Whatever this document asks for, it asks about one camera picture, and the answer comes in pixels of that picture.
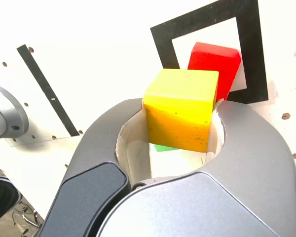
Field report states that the yellow cube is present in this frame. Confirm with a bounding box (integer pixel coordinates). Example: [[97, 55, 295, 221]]
[[143, 68, 220, 153]]

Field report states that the black tape strip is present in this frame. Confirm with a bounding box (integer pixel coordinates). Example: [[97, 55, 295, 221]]
[[16, 44, 79, 137]]

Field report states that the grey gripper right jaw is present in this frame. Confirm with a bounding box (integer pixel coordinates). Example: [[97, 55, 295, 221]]
[[96, 98, 296, 237]]

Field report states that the red cube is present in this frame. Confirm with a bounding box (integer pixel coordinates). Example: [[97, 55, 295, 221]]
[[187, 41, 242, 101]]

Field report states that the green cube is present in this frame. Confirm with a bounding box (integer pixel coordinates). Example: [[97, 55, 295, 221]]
[[152, 144, 178, 152]]

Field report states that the black round container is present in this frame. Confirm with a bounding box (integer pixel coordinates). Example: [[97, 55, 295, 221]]
[[0, 177, 22, 225]]

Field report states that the black tape square outline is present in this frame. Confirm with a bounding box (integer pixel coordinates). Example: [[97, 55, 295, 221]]
[[149, 0, 269, 104]]

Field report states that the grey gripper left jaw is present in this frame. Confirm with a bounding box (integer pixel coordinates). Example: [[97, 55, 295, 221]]
[[37, 98, 153, 237]]

